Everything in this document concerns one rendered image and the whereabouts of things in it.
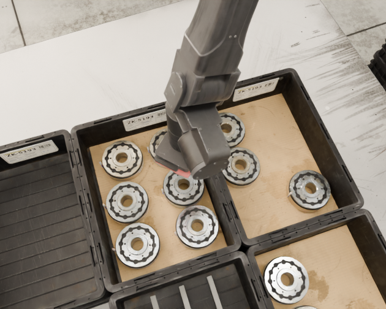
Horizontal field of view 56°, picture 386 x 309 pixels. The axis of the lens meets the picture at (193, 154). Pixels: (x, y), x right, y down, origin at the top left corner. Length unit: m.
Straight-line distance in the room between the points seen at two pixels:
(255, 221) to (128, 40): 0.77
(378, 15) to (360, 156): 1.58
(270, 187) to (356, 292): 0.31
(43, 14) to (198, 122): 2.10
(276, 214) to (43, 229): 0.57
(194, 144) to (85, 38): 0.94
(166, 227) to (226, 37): 0.59
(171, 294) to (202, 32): 0.63
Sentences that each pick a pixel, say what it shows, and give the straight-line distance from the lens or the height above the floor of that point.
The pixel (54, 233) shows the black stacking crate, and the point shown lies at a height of 0.83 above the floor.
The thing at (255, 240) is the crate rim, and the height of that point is 0.93.
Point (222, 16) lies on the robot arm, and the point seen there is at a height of 1.43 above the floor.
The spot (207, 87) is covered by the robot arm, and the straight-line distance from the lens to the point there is 0.47.
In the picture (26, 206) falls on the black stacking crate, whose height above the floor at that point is 0.83.
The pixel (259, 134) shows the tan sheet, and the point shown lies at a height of 0.83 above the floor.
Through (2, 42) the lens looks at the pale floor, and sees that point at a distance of 2.48.
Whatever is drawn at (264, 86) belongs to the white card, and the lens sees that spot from 1.01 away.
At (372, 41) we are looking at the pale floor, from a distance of 2.53.
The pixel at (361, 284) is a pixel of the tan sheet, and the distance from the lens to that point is 0.99.
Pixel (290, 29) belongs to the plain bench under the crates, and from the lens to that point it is 1.43.
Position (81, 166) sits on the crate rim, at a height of 0.93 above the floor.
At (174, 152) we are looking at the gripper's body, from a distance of 0.61.
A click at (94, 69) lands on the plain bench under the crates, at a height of 0.70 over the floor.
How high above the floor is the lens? 1.72
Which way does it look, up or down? 67 degrees down
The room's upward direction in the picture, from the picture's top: 4 degrees clockwise
